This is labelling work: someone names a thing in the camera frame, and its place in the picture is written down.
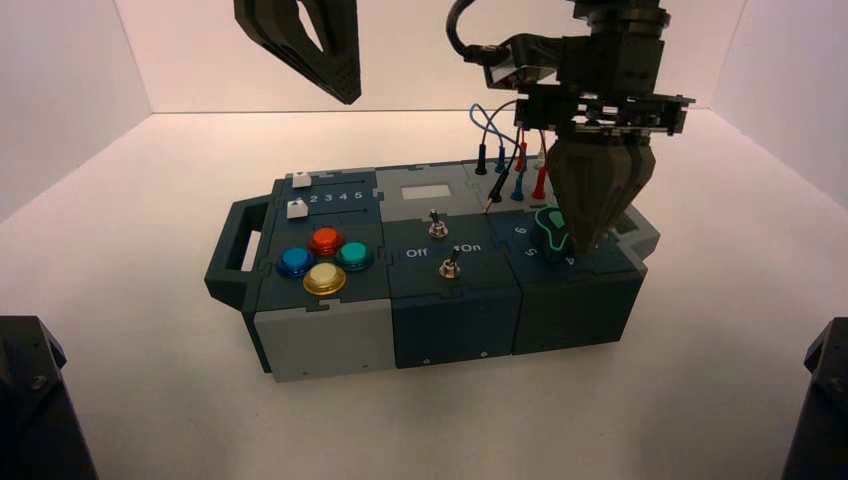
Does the green-rimmed pointer knob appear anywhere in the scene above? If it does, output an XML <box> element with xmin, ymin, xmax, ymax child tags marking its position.
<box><xmin>533</xmin><ymin>205</ymin><xmax>576</xmax><ymax>266</ymax></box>

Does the teal round push button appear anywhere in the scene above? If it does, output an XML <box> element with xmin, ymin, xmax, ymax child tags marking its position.
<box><xmin>335</xmin><ymin>241</ymin><xmax>375</xmax><ymax>272</ymax></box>

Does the dark teal grey control box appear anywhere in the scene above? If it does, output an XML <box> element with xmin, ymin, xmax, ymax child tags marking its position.
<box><xmin>203</xmin><ymin>158</ymin><xmax>662</xmax><ymax>384</ymax></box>

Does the blue round push button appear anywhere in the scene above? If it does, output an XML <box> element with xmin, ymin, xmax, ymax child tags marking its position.
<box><xmin>276</xmin><ymin>248</ymin><xmax>316</xmax><ymax>280</ymax></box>

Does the yellow round push button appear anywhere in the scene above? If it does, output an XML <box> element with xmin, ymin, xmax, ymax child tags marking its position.
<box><xmin>302</xmin><ymin>262</ymin><xmax>348</xmax><ymax>297</ymax></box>

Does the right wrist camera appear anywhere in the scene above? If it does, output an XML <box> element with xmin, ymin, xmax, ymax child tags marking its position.
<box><xmin>483</xmin><ymin>38</ymin><xmax>566</xmax><ymax>91</ymax></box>

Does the red jumper cable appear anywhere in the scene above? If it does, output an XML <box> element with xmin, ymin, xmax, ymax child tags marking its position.
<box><xmin>516</xmin><ymin>129</ymin><xmax>551</xmax><ymax>201</ymax></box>

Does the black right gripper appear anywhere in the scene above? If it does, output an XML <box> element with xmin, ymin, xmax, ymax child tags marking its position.
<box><xmin>515</xmin><ymin>34</ymin><xmax>696</xmax><ymax>256</ymax></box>

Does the dark brown jumper cable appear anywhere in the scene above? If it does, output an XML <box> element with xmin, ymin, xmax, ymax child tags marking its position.
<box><xmin>485</xmin><ymin>125</ymin><xmax>525</xmax><ymax>215</ymax></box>

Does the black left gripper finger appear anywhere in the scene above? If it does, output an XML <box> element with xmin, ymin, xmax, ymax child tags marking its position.
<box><xmin>233</xmin><ymin>0</ymin><xmax>347</xmax><ymax>106</ymax></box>
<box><xmin>266</xmin><ymin>0</ymin><xmax>363</xmax><ymax>106</ymax></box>

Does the grey display window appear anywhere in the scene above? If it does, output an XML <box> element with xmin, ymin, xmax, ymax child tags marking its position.
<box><xmin>402</xmin><ymin>184</ymin><xmax>453</xmax><ymax>203</ymax></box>

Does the red round push button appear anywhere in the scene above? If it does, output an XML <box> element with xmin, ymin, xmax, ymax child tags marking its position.
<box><xmin>308</xmin><ymin>227</ymin><xmax>346</xmax><ymax>258</ymax></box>

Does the black camera cable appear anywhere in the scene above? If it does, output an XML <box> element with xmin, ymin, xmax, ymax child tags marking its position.
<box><xmin>446</xmin><ymin>0</ymin><xmax>511</xmax><ymax>68</ymax></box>

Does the blue jumper cable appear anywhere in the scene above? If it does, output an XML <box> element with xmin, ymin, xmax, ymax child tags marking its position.
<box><xmin>468</xmin><ymin>102</ymin><xmax>528</xmax><ymax>203</ymax></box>

